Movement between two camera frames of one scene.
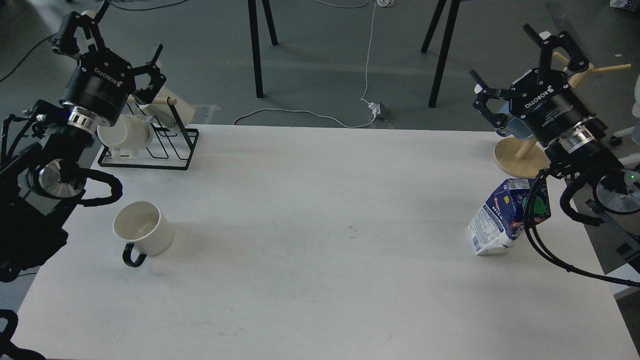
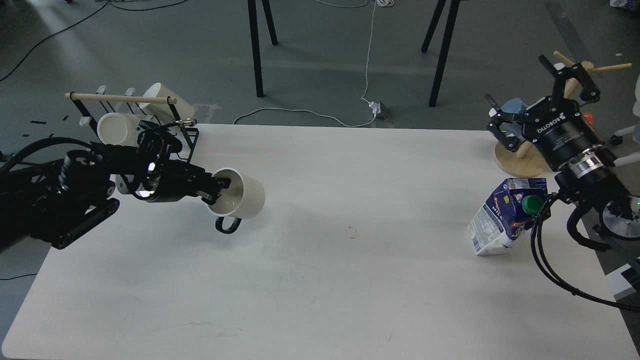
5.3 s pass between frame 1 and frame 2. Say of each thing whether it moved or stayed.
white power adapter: stayed
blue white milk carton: stayed
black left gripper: moved
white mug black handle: moved
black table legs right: stayed
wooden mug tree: stayed
